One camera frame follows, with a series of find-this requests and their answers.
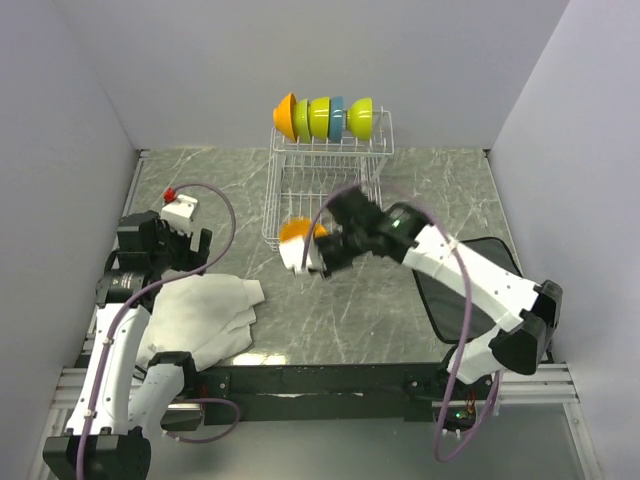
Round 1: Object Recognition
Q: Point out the orange bowl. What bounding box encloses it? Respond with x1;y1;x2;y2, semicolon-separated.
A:
272;92;297;142
279;217;329;243

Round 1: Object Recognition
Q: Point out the lime green bowl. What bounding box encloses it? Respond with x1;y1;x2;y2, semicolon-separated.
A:
346;97;374;142
308;96;331;140

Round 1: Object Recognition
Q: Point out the blue bottom bowl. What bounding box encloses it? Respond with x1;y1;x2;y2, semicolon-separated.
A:
328;96;344;143

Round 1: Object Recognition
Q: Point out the white square bowl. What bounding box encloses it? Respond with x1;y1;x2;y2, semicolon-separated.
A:
293;98;311;144

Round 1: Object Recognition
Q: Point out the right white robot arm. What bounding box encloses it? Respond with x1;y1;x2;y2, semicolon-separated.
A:
306;186;563;399

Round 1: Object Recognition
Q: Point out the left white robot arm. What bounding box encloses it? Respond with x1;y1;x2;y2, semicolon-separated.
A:
42;202;212;479

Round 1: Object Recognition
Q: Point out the white cloth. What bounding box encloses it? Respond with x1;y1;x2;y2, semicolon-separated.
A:
136;274;265;372

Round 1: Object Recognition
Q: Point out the dark grey drying mat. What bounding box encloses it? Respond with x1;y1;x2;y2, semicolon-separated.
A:
413;237;535;344

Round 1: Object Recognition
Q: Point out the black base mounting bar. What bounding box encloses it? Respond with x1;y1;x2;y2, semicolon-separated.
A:
178;351;453;422

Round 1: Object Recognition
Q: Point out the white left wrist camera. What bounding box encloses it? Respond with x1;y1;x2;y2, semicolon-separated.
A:
160;188;199;236

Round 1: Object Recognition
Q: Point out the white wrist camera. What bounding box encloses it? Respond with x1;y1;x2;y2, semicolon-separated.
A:
160;188;199;236
279;236;324;276

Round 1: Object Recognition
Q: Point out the aluminium left side rail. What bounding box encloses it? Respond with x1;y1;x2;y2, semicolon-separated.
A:
79;148;149;356

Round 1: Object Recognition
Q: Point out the aluminium rail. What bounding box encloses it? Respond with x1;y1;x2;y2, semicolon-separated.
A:
49;363;580;410
79;148;149;356

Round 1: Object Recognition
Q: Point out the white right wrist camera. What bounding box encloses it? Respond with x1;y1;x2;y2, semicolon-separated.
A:
279;236;324;276

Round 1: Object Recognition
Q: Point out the white wire dish rack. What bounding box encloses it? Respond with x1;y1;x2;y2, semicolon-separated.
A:
262;108;395;251

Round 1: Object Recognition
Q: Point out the aluminium front rail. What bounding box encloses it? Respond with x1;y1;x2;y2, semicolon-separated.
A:
49;363;580;410

